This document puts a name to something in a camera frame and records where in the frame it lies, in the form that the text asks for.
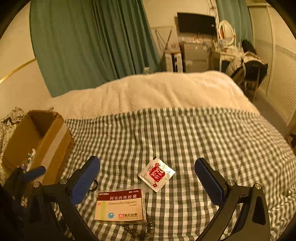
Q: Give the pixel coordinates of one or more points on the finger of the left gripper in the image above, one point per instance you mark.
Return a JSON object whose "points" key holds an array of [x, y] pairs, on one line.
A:
{"points": [[34, 173]]}

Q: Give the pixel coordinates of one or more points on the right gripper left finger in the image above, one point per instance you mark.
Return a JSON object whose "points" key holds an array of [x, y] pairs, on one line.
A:
{"points": [[52, 208]]}

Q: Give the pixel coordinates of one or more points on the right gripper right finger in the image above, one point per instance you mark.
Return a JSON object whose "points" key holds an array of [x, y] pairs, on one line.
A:
{"points": [[253, 220]]}

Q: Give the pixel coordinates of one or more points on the red white medicine box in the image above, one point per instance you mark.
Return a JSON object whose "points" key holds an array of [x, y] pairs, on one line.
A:
{"points": [[121, 207]]}

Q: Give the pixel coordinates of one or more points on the white bear plush toy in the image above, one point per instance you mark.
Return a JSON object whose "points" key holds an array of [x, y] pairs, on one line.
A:
{"points": [[31, 155]]}

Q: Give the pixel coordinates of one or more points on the brown cardboard box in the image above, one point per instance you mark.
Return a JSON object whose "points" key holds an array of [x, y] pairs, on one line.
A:
{"points": [[45, 132]]}

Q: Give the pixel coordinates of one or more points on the floral pillow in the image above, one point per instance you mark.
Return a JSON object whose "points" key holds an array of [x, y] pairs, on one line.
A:
{"points": [[8, 126]]}

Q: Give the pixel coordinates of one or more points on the checkered bed sheet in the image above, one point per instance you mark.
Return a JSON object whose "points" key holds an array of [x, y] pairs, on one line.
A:
{"points": [[241, 145]]}

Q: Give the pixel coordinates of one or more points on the red white sachet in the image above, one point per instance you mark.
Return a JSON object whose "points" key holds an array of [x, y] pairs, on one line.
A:
{"points": [[156, 174]]}

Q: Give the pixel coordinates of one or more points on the green curtain left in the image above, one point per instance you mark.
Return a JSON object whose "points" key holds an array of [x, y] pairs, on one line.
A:
{"points": [[85, 44]]}

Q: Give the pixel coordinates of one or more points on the green curtain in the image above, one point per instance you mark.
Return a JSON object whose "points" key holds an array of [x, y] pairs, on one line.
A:
{"points": [[237, 14], [85, 44]]}

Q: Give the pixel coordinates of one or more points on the cream fluffy blanket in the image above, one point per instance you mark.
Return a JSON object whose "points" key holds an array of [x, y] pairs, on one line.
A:
{"points": [[159, 90]]}

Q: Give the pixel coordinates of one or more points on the clear water jug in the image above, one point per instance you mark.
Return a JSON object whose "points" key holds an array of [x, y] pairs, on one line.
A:
{"points": [[146, 71]]}

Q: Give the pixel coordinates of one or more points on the chair with clothes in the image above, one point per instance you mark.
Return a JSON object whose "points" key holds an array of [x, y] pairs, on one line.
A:
{"points": [[248, 70]]}

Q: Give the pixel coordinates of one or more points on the white dressing table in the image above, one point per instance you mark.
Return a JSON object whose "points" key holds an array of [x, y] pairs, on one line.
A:
{"points": [[219, 60]]}

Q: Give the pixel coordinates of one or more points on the white crate shelf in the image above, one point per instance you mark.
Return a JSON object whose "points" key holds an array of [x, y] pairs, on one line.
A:
{"points": [[173, 62]]}

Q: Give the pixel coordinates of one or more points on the grey mini fridge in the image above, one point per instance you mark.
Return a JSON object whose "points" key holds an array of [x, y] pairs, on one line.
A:
{"points": [[194, 57]]}

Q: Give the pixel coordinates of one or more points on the white louvered wardrobe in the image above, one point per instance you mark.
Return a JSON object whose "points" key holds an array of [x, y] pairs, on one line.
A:
{"points": [[275, 43]]}

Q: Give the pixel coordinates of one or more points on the oval vanity mirror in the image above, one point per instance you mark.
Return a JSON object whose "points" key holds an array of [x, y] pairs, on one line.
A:
{"points": [[226, 34]]}

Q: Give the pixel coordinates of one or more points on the green curtain right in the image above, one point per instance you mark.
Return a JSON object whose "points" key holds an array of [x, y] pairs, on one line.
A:
{"points": [[237, 14]]}

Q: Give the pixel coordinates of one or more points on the black wall television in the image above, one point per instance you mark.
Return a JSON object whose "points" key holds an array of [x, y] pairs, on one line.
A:
{"points": [[196, 23]]}

